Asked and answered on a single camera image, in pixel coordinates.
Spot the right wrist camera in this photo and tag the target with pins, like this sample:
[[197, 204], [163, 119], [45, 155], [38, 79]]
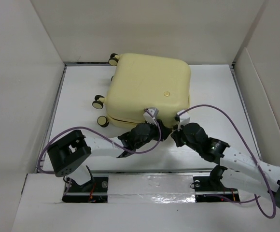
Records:
[[182, 117]]

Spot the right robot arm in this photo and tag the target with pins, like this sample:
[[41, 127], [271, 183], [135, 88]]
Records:
[[233, 169]]

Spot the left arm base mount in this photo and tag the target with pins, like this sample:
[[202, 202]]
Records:
[[91, 192]]

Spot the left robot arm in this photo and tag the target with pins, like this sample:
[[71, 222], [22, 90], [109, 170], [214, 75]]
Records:
[[68, 154]]

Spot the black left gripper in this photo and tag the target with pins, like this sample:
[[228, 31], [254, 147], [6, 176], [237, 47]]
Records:
[[165, 130]]

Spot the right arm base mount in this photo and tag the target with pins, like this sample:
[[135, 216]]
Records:
[[208, 192]]

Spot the yellow hard-shell suitcase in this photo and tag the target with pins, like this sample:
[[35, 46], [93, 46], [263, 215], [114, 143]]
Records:
[[141, 82]]

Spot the metal rail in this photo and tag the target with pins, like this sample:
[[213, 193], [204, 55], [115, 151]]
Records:
[[154, 172]]

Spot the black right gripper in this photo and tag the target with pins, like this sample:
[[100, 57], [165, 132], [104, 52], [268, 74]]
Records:
[[175, 134]]

